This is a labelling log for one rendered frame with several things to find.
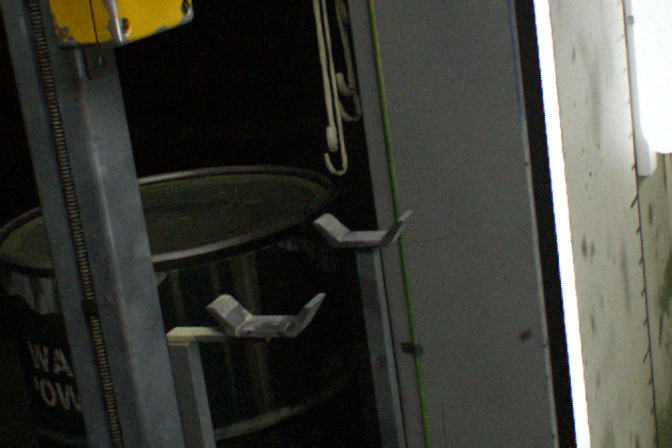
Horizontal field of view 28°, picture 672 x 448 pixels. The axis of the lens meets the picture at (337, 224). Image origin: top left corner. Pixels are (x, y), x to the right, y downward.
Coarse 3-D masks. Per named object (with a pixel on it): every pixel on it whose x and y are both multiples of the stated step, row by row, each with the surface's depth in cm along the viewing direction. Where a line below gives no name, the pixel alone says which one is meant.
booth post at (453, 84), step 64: (384, 0) 142; (448, 0) 139; (512, 0) 137; (384, 64) 144; (448, 64) 141; (512, 64) 139; (448, 128) 143; (512, 128) 141; (384, 192) 148; (448, 192) 145; (512, 192) 143; (384, 256) 150; (448, 256) 148; (512, 256) 145; (448, 320) 150; (512, 320) 147; (448, 384) 152; (512, 384) 149
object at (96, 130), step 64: (0, 0) 100; (64, 64) 99; (64, 128) 101; (64, 192) 103; (128, 192) 105; (64, 256) 104; (128, 256) 105; (64, 320) 106; (128, 320) 105; (128, 384) 106
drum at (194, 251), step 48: (336, 192) 217; (0, 240) 218; (240, 240) 197; (288, 240) 203; (48, 288) 200; (192, 288) 196; (240, 288) 199; (288, 288) 204; (336, 288) 217; (48, 336) 204; (336, 336) 216; (48, 384) 208; (240, 384) 202; (288, 384) 206; (336, 384) 214; (48, 432) 211; (240, 432) 202; (288, 432) 208; (336, 432) 216
